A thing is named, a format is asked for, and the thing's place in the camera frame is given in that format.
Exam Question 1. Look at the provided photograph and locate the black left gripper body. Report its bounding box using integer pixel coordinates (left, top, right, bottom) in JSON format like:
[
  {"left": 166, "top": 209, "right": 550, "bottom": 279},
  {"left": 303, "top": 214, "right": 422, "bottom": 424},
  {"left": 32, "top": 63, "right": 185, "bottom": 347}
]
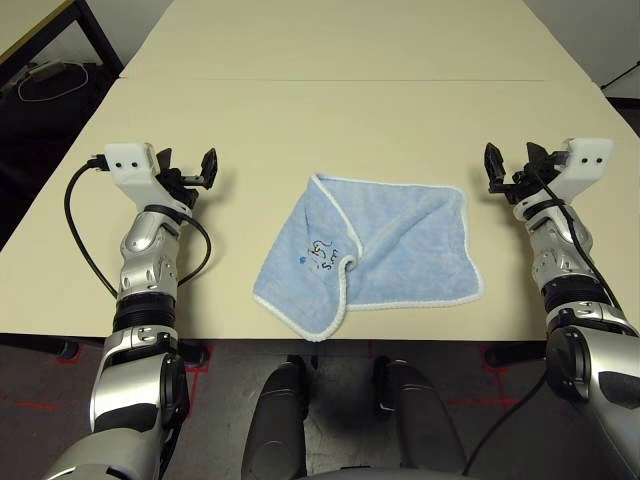
[{"left": 156, "top": 164, "right": 200, "bottom": 208}]

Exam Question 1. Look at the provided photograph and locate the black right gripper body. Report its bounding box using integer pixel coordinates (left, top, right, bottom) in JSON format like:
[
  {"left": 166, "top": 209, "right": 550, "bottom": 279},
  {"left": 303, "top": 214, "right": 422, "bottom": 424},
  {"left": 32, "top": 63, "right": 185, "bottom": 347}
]
[{"left": 487, "top": 152, "right": 564, "bottom": 205}]

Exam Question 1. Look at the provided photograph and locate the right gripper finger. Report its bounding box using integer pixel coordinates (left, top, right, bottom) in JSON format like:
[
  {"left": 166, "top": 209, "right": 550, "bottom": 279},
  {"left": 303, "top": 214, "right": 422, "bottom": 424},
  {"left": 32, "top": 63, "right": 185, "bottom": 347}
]
[
  {"left": 482, "top": 142, "right": 505, "bottom": 187},
  {"left": 525, "top": 141, "right": 549, "bottom": 169}
]

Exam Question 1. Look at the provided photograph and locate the light blue terry towel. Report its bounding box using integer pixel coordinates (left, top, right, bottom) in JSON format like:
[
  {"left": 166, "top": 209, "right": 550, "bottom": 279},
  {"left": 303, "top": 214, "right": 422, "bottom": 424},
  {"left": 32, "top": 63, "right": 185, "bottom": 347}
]
[{"left": 252, "top": 172, "right": 487, "bottom": 344}]

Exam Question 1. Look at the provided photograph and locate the black framed side table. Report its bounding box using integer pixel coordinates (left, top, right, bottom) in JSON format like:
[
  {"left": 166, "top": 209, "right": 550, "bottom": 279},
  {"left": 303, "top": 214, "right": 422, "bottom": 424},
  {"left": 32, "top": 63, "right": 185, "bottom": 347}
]
[{"left": 0, "top": 0, "right": 125, "bottom": 81}]

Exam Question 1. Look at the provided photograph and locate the grey power adapter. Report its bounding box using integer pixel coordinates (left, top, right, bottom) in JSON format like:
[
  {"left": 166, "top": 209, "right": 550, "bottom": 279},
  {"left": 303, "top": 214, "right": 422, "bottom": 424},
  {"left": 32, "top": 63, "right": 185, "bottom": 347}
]
[{"left": 29, "top": 60, "right": 71, "bottom": 83}]

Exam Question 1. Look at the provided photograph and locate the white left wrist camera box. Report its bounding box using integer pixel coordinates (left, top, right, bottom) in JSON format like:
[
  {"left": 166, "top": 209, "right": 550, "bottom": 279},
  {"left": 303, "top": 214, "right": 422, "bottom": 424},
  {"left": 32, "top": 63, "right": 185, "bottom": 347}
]
[{"left": 103, "top": 141, "right": 197, "bottom": 217}]

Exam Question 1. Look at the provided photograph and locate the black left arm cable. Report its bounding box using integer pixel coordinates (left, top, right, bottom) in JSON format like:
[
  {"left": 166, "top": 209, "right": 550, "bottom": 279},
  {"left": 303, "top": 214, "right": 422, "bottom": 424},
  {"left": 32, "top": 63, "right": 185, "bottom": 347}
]
[{"left": 63, "top": 154, "right": 214, "bottom": 300}]

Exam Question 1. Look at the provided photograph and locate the thin white floor cable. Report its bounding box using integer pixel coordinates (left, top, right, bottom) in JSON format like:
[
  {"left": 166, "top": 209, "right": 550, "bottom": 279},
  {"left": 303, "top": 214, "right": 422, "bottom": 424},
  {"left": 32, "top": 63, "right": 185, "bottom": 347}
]
[{"left": 17, "top": 62, "right": 91, "bottom": 104}]

